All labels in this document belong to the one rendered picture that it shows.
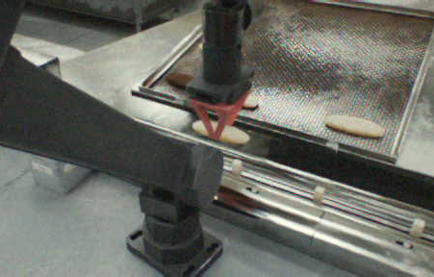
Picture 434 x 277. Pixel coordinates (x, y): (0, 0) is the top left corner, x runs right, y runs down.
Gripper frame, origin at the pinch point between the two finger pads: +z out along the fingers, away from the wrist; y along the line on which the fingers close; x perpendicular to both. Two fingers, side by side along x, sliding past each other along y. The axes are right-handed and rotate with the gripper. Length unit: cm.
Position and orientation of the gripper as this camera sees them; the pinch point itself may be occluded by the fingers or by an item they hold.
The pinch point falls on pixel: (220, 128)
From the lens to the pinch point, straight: 68.0
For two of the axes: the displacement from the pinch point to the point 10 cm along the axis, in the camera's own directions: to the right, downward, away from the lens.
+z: -0.1, 8.3, 5.6
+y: 4.9, -4.9, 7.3
